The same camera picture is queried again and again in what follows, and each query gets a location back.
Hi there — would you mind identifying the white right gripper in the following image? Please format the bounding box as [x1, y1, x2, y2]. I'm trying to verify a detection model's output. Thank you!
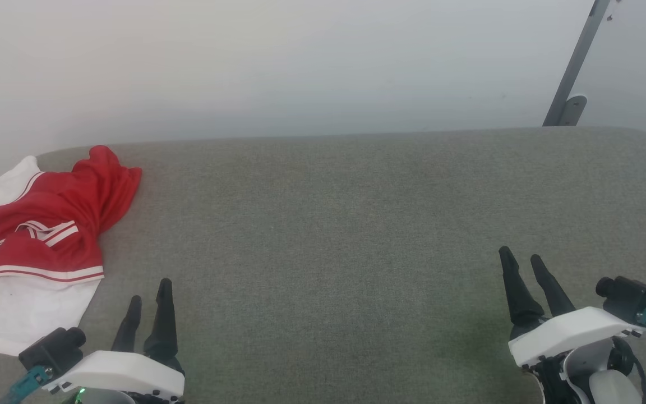
[499, 246, 645, 369]

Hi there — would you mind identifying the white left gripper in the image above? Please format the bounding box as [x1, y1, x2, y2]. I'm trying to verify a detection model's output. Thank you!
[43, 278, 185, 401]

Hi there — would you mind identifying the red and white basketball jersey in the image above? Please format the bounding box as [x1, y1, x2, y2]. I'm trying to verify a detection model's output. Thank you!
[0, 145, 143, 357]

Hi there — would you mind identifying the slanted grey metal bar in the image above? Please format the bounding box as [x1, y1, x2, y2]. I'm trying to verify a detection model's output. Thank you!
[542, 0, 612, 127]

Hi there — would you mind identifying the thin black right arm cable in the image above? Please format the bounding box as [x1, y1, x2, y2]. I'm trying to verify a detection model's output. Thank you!
[629, 339, 646, 404]

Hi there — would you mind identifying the grey metal bracket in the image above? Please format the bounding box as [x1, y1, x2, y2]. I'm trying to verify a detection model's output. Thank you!
[557, 94, 588, 127]

